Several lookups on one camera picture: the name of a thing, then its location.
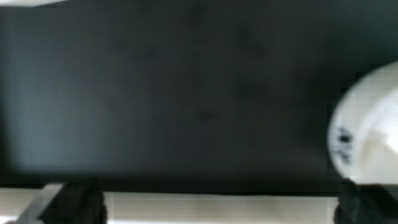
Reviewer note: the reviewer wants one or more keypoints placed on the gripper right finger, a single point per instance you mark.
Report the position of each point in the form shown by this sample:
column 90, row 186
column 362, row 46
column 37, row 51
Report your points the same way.
column 367, row 204

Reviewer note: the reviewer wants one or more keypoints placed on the white marker sheet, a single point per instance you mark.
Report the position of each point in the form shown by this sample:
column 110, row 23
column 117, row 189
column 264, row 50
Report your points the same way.
column 28, row 3

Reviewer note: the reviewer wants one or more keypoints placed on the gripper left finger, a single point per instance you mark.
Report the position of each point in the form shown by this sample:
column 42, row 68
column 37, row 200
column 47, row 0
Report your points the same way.
column 69, row 204

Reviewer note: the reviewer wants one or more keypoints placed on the white round stool seat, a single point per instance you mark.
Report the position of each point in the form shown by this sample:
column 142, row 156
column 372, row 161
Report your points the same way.
column 364, row 129

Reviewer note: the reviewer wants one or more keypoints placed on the white U-shaped obstacle wall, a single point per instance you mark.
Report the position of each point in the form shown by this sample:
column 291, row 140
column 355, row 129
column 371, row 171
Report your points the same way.
column 145, row 208

